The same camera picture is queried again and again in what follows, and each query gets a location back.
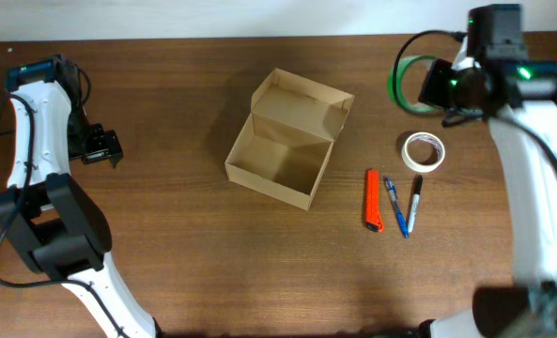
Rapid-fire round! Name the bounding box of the beige masking tape roll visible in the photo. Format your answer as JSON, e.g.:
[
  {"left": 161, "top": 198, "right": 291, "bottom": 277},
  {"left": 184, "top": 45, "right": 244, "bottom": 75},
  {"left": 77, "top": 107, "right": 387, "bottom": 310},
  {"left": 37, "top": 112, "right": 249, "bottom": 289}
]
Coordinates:
[{"left": 400, "top": 131, "right": 446, "bottom": 173}]

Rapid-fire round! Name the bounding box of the blue ballpoint pen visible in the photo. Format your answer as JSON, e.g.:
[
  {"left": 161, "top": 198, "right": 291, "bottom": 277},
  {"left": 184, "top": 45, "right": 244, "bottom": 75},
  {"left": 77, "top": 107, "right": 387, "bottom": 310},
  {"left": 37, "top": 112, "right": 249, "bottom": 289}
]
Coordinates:
[{"left": 383, "top": 177, "right": 410, "bottom": 238}]

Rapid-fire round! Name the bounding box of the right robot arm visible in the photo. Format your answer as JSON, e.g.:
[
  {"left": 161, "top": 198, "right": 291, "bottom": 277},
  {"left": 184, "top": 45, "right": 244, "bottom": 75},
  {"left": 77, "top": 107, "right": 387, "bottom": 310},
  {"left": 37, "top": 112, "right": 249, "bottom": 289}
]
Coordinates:
[{"left": 419, "top": 4, "right": 557, "bottom": 337}]

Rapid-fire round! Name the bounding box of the orange utility knife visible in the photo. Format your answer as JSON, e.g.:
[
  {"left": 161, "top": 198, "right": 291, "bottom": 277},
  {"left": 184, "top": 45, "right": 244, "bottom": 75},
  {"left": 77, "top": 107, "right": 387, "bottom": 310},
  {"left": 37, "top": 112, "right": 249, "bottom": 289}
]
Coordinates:
[{"left": 364, "top": 168, "right": 384, "bottom": 233}]

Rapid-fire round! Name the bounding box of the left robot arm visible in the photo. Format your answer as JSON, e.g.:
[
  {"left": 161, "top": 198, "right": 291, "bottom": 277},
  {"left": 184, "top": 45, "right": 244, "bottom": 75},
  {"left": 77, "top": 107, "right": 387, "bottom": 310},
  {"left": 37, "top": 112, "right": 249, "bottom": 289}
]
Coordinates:
[{"left": 0, "top": 54, "right": 163, "bottom": 337}]

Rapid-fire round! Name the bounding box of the black and white marker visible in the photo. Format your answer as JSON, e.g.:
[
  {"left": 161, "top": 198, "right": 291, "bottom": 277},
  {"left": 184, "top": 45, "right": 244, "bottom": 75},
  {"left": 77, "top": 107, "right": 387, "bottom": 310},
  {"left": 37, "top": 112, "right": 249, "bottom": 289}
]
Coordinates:
[{"left": 407, "top": 175, "right": 424, "bottom": 233}]

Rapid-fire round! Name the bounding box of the brown cardboard box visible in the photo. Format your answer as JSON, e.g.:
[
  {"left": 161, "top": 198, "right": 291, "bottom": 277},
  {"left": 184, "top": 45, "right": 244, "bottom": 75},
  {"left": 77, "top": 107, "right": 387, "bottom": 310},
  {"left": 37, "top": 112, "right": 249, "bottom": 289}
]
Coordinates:
[{"left": 224, "top": 69, "right": 354, "bottom": 210}]

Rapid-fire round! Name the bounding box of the green tape roll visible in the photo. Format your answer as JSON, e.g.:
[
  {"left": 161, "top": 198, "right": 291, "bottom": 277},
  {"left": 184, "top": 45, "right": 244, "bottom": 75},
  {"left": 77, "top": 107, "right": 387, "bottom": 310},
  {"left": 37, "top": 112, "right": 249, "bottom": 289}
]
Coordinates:
[{"left": 387, "top": 54, "right": 437, "bottom": 115}]

